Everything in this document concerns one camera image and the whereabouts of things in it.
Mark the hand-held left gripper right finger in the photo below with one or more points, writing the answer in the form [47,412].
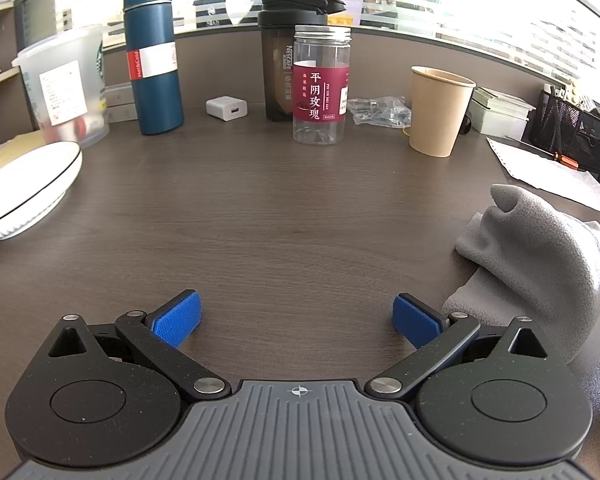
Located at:
[412,317]

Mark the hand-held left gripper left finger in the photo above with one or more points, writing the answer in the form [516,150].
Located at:
[180,317]

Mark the grey towel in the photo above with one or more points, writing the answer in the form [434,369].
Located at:
[540,260]

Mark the white paper sheet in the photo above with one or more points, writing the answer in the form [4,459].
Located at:
[530,165]

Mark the black mesh organizer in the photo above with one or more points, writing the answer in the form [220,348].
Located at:
[570,125]

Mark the small black object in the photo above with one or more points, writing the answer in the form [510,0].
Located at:
[466,125]

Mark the tan paper cup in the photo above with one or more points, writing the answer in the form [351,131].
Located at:
[437,115]

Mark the white ribbed bowl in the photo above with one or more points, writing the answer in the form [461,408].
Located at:
[20,190]

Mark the plastic bag of screws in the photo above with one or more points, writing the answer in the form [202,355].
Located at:
[380,112]

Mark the small grey box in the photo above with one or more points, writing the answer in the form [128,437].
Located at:
[122,112]

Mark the white charger adapter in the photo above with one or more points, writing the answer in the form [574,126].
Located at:
[225,108]

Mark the pale green box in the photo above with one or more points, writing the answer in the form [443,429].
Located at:
[500,110]

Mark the dark blue thermos bottle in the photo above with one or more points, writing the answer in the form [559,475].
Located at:
[152,85]

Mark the clear jar with red label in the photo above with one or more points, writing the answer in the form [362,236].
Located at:
[320,95]

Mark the clear plastic cup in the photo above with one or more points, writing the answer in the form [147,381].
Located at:
[65,90]

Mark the dark shaker bottle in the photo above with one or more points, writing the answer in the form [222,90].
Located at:
[275,60]

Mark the wooden shelf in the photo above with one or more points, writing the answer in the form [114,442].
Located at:
[0,85]

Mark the frosted glass partition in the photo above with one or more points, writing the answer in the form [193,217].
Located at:
[405,0]

